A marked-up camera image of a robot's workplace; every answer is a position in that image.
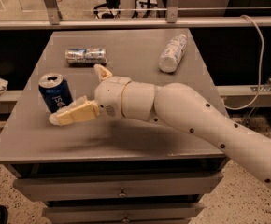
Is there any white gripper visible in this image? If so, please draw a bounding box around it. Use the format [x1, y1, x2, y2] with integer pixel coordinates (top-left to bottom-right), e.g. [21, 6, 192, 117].
[49, 64, 131, 126]

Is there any blue pepsi can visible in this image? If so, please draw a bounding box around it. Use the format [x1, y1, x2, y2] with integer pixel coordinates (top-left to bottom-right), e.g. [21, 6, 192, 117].
[38, 73, 73, 113]

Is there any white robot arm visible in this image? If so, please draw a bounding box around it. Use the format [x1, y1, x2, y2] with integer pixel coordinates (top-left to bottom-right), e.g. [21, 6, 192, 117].
[49, 64, 271, 189]

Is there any silver crushed can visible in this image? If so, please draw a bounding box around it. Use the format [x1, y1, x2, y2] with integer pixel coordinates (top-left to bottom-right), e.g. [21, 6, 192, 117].
[65, 48, 107, 64]

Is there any grey drawer cabinet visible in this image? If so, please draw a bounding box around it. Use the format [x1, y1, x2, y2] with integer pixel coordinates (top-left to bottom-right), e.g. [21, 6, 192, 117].
[0, 28, 230, 224]

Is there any black office chair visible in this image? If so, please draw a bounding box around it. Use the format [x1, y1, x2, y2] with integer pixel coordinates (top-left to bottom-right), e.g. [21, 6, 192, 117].
[93, 0, 120, 19]

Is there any clear plastic water bottle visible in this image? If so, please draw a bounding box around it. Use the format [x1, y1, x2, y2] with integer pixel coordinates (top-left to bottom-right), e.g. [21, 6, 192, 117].
[158, 34, 187, 73]

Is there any grey upper drawer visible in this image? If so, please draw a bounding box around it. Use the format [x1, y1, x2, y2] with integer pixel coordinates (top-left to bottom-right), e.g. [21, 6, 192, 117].
[13, 172, 223, 201]

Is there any grey drawer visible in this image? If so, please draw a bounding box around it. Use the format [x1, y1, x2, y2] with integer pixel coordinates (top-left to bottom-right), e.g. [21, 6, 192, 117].
[13, 172, 223, 201]
[43, 203, 204, 224]

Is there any grey lower drawer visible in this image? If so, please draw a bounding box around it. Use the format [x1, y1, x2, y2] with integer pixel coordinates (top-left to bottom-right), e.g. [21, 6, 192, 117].
[43, 203, 204, 224]

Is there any metal railing frame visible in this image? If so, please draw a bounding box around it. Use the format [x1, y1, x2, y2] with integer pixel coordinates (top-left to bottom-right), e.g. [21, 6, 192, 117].
[0, 0, 271, 30]

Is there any white cable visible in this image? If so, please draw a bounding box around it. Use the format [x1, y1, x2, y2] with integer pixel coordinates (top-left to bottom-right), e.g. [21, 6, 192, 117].
[223, 14, 265, 112]

